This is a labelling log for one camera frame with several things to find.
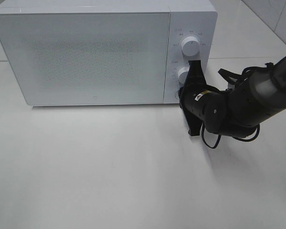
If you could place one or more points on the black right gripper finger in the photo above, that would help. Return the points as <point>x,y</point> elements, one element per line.
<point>195,73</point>
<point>194,121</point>

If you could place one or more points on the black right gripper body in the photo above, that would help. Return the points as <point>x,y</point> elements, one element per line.
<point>209,100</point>

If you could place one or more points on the white timer knob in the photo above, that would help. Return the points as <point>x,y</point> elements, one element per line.
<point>181,74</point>

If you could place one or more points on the round white door release button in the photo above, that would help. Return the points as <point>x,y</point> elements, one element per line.
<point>177,94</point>

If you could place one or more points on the white microwave door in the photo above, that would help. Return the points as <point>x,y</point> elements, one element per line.
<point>84,59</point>

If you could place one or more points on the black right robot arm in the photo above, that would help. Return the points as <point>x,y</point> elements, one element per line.
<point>253,96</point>

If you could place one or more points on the upper white power knob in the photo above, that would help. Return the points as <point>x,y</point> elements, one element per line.
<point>190,45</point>

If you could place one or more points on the white microwave oven body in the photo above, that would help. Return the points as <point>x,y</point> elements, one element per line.
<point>186,17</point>

